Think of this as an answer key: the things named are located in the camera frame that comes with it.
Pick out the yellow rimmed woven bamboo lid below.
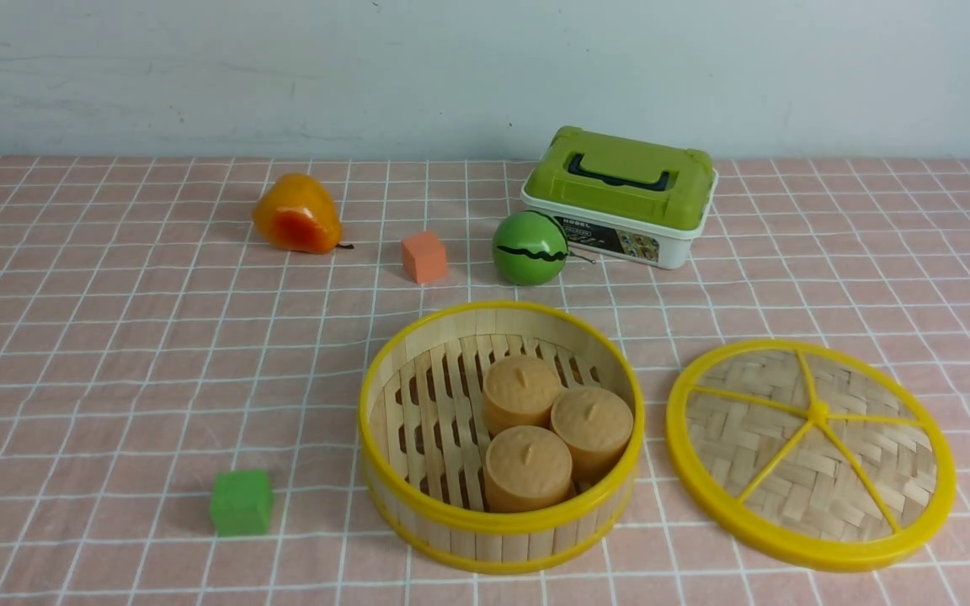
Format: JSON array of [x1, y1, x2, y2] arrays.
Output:
[[665, 340, 957, 572]]

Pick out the bamboo steamer basket yellow rims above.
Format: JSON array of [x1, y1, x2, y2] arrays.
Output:
[[358, 300, 644, 575]]

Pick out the white box with green lid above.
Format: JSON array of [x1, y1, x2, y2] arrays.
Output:
[[522, 125, 717, 271]]

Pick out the green toy watermelon ball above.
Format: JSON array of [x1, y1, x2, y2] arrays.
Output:
[[492, 210, 596, 286]]

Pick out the orange foam cube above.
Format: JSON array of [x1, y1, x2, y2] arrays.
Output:
[[401, 231, 448, 284]]

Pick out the tan bun back left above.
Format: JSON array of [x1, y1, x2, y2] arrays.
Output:
[[482, 354, 565, 437]]

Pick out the tan bun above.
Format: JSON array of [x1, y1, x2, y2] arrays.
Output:
[[482, 354, 565, 437], [484, 425, 573, 513], [551, 386, 634, 483]]

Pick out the tan bun right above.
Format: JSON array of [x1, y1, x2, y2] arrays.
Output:
[[551, 386, 634, 483]]

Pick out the tan bun front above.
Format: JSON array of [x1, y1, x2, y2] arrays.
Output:
[[484, 425, 573, 513]]

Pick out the orange yellow toy pear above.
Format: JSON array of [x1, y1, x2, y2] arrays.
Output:
[[253, 173, 354, 254]]

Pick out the green foam cube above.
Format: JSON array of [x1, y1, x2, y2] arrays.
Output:
[[209, 469, 274, 537]]

